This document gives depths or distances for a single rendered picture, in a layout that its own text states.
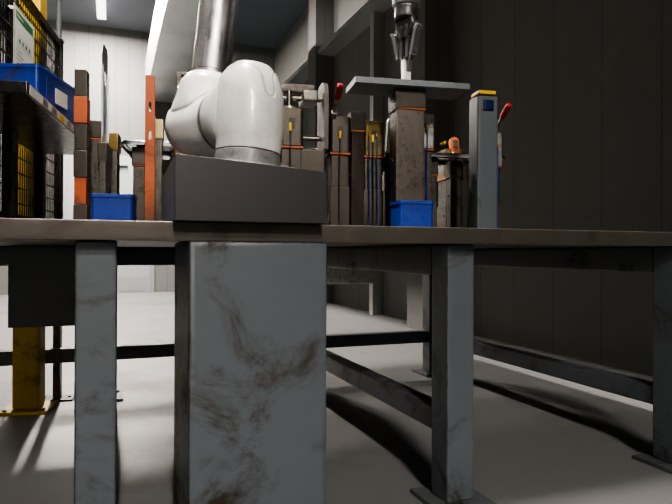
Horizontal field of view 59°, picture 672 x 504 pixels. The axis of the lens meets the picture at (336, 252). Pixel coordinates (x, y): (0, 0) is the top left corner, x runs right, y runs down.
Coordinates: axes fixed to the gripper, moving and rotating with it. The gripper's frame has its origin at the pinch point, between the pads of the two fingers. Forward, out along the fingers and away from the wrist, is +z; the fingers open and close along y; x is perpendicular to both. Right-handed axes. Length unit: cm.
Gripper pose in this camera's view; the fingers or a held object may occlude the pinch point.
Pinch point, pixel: (406, 71)
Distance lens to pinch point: 199.4
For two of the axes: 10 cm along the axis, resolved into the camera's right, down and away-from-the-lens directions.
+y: -6.0, 0.0, 8.0
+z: 0.0, 10.0, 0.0
